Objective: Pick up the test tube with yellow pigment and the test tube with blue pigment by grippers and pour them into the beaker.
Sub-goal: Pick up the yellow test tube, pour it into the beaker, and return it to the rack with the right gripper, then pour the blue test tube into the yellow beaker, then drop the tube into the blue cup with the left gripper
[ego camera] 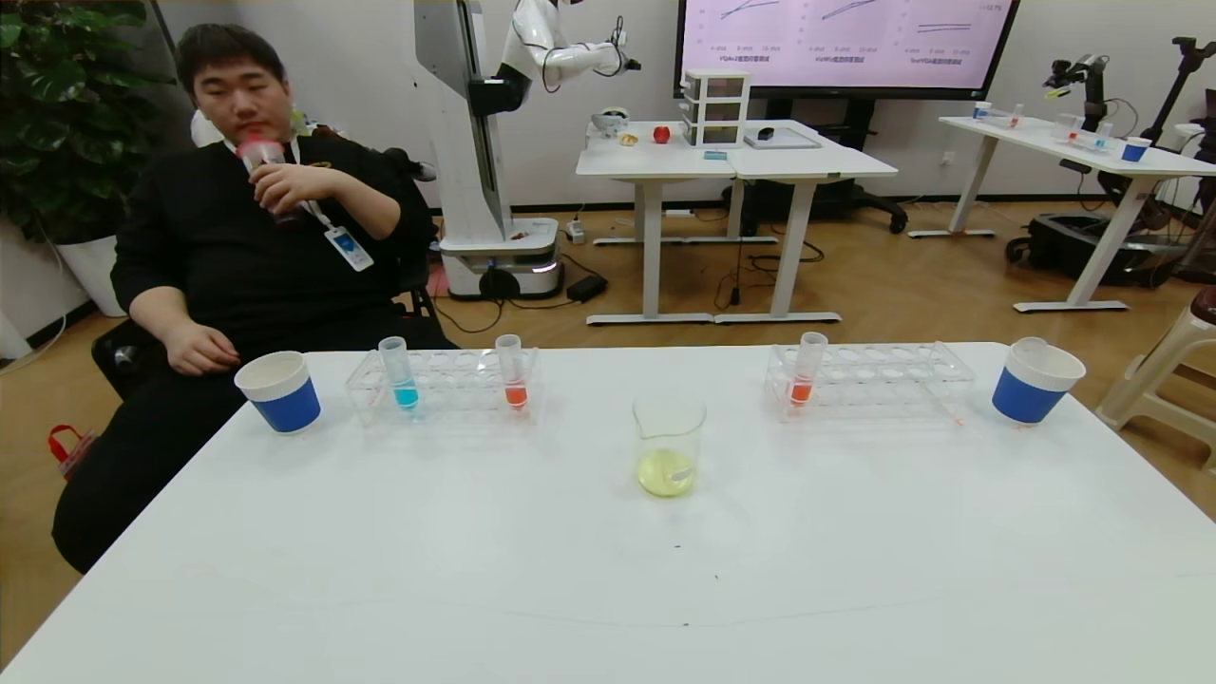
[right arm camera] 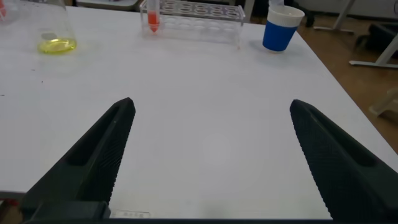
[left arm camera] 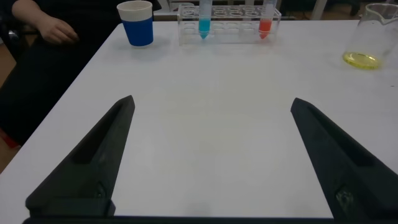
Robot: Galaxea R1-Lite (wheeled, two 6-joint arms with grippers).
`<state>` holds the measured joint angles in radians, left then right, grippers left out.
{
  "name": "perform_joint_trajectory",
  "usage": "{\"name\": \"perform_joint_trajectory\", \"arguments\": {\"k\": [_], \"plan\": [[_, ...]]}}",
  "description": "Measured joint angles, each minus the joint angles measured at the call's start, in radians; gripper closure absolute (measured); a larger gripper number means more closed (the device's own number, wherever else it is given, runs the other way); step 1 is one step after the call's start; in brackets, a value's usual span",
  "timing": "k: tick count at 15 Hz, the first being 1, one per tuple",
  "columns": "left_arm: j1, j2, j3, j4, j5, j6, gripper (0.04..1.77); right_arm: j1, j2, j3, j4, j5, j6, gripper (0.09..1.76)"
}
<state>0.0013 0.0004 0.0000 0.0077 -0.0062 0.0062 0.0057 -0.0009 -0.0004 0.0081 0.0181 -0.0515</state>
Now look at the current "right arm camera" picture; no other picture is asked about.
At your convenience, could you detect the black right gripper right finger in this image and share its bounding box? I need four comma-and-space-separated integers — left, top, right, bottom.
289, 99, 398, 222

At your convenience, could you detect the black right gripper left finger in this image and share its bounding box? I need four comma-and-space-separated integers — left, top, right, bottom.
20, 96, 136, 220

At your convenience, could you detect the clear glass beaker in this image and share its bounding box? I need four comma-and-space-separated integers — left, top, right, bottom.
18, 0, 78, 55

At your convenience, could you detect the clear acrylic test tube rack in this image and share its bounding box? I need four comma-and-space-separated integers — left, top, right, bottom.
139, 0, 246, 47
0, 0, 22, 27

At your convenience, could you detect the long white work desk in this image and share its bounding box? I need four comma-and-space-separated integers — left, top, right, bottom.
313, 0, 398, 68

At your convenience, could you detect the blue white paper cup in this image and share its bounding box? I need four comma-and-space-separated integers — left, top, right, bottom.
262, 4, 305, 53

